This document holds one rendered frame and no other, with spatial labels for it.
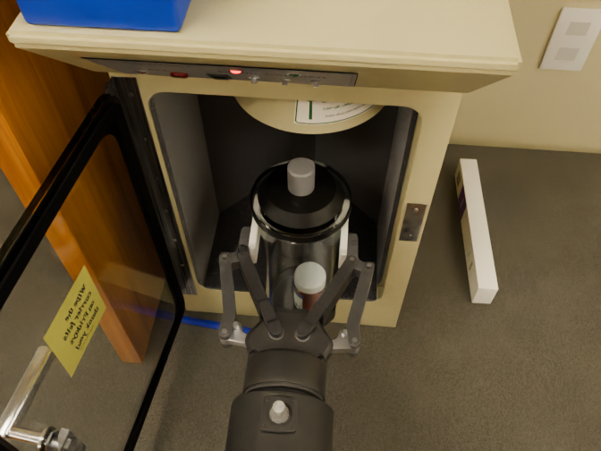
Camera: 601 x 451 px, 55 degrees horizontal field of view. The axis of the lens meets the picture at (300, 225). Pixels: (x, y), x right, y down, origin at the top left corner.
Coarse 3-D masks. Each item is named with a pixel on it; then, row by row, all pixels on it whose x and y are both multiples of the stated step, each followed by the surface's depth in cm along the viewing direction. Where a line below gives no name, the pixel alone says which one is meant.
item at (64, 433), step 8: (56, 432) 51; (64, 432) 50; (48, 440) 50; (56, 440) 50; (64, 440) 50; (72, 440) 51; (48, 448) 50; (56, 448) 50; (64, 448) 50; (72, 448) 51; (80, 448) 54; (88, 448) 55
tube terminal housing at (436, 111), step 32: (256, 96) 53; (288, 96) 53; (320, 96) 52; (352, 96) 52; (384, 96) 52; (416, 96) 51; (448, 96) 51; (416, 128) 58; (448, 128) 54; (160, 160) 61; (416, 160) 58; (416, 192) 62; (384, 288) 78; (384, 320) 85
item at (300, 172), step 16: (304, 160) 58; (272, 176) 60; (288, 176) 58; (304, 176) 57; (320, 176) 61; (272, 192) 59; (288, 192) 59; (304, 192) 58; (320, 192) 59; (336, 192) 59; (272, 208) 58; (288, 208) 58; (304, 208) 58; (320, 208) 58; (336, 208) 59; (288, 224) 58; (304, 224) 58; (320, 224) 58
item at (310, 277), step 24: (264, 216) 59; (336, 216) 59; (264, 240) 63; (336, 240) 63; (264, 264) 68; (288, 264) 63; (312, 264) 63; (336, 264) 68; (288, 288) 67; (312, 288) 67
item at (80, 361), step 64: (128, 192) 58; (0, 256) 40; (64, 256) 48; (128, 256) 60; (0, 320) 41; (64, 320) 50; (128, 320) 63; (0, 384) 42; (64, 384) 52; (128, 384) 66
